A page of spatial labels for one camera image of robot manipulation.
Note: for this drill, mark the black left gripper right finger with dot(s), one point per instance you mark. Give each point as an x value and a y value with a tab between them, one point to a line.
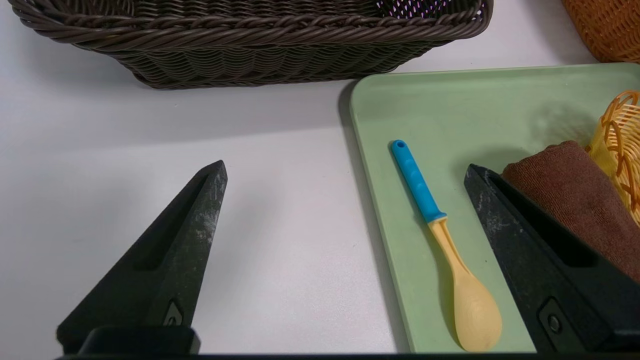
540	270

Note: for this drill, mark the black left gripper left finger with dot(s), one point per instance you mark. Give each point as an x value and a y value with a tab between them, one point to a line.
170	270

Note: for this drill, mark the brown towel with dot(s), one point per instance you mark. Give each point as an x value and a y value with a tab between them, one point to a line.
580	195

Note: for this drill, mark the small yellow oval wicker basket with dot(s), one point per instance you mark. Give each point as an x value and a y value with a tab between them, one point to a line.
622	145

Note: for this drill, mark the dark brown wicker basket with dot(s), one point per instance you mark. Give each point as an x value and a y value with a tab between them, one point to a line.
250	55

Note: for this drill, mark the orange wicker basket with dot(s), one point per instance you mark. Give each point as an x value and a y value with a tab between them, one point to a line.
610	30

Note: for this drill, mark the light green plastic tray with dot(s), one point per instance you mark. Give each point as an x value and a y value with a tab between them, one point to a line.
450	110

